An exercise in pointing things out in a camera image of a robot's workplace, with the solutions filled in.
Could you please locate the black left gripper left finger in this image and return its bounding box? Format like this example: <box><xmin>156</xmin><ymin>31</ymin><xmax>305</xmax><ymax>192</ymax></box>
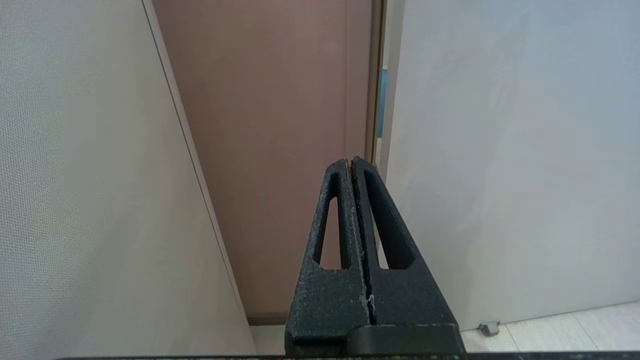
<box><xmin>285</xmin><ymin>159</ymin><xmax>371</xmax><ymax>353</ymax></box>

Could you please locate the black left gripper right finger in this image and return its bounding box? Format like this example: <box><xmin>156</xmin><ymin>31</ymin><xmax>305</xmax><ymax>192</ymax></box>
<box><xmin>351</xmin><ymin>156</ymin><xmax>458</xmax><ymax>326</ymax></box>

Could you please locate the white room door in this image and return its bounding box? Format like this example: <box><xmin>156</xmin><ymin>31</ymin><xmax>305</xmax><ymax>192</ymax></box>
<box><xmin>377</xmin><ymin>0</ymin><xmax>640</xmax><ymax>332</ymax></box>

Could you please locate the dark skirting board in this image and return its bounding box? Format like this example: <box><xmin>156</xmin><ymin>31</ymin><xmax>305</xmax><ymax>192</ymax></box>
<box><xmin>247</xmin><ymin>312</ymin><xmax>292</xmax><ymax>326</ymax></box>

